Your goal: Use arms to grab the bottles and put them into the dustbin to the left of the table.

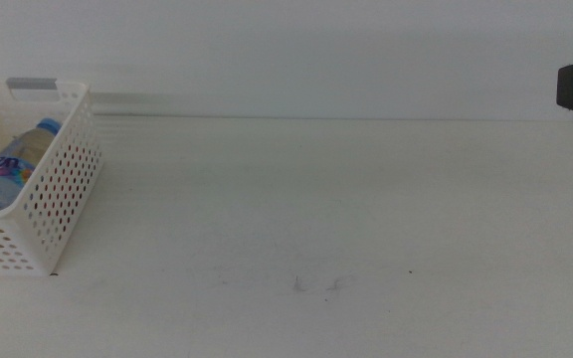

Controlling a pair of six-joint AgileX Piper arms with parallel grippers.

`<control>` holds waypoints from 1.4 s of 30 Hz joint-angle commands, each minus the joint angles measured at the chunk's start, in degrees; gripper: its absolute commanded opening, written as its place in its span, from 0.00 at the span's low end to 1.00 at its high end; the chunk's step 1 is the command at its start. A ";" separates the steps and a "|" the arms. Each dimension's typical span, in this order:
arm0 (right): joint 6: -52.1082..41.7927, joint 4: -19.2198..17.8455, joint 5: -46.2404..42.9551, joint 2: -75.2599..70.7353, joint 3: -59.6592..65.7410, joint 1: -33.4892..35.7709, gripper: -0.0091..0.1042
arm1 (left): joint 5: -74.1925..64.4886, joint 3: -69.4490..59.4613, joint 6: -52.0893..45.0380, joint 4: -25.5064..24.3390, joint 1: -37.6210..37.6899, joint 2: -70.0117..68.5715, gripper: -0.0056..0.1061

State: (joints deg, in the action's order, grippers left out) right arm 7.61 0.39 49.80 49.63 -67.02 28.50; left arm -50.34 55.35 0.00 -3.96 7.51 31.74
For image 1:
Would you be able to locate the clear water bottle blue cap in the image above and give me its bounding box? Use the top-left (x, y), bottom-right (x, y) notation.
top-left (0, 117), bottom-right (63, 213)

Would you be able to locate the white perforated plastic basket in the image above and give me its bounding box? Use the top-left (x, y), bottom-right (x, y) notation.
top-left (0, 79), bottom-right (103, 277)

